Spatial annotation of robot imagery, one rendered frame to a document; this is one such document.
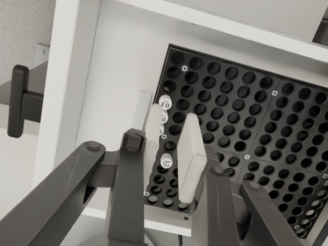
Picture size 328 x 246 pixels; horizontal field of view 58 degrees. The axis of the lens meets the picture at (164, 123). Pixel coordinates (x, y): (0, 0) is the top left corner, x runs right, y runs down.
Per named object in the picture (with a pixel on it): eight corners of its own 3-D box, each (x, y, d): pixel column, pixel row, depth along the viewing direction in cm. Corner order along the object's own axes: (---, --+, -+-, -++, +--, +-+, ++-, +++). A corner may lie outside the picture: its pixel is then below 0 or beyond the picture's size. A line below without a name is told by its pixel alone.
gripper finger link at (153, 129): (144, 194, 16) (131, 191, 16) (152, 140, 23) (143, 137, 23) (158, 147, 15) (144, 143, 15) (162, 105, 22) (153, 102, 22)
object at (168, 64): (128, 197, 34) (127, 200, 34) (170, 47, 28) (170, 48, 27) (143, 200, 34) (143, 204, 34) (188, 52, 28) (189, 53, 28)
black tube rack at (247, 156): (132, 171, 40) (127, 200, 34) (168, 40, 33) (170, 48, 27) (284, 205, 42) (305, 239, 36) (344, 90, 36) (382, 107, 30)
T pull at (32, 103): (11, 132, 30) (5, 138, 29) (18, 62, 28) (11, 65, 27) (47, 140, 31) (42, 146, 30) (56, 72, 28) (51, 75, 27)
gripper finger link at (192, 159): (194, 156, 15) (208, 159, 15) (188, 111, 22) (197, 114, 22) (178, 202, 17) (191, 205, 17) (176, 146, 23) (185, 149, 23)
